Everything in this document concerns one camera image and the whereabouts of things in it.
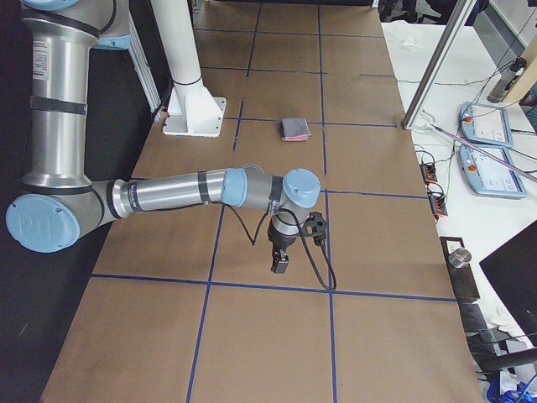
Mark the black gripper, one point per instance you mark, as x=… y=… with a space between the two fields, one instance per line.
x=281 y=242

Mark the far blue teach pendant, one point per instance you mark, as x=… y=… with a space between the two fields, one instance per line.
x=485 y=124

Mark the pink grey microfibre towel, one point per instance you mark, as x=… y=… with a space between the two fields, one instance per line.
x=295 y=129

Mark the near blue teach pendant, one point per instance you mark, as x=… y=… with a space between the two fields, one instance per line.
x=487 y=177

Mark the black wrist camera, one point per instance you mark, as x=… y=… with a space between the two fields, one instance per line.
x=315 y=227

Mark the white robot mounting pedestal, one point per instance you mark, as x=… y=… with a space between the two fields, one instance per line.
x=192 y=110

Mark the black computer monitor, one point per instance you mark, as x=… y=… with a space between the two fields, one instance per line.
x=511 y=271

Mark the metal reacher grabber tool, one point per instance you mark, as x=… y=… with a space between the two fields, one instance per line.
x=431 y=123

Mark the crumpled white tissue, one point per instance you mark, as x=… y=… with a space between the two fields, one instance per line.
x=410 y=44

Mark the blue teach pendant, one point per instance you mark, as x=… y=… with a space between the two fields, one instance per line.
x=485 y=124
x=487 y=177

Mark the black orange connector box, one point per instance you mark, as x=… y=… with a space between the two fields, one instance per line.
x=428 y=172
x=437 y=201

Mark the aluminium frame post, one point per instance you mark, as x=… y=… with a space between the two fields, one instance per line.
x=460 y=14

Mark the silver metal cylinder weight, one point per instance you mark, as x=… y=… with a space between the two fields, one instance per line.
x=459 y=258

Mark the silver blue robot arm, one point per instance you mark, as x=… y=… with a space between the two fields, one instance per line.
x=117 y=128

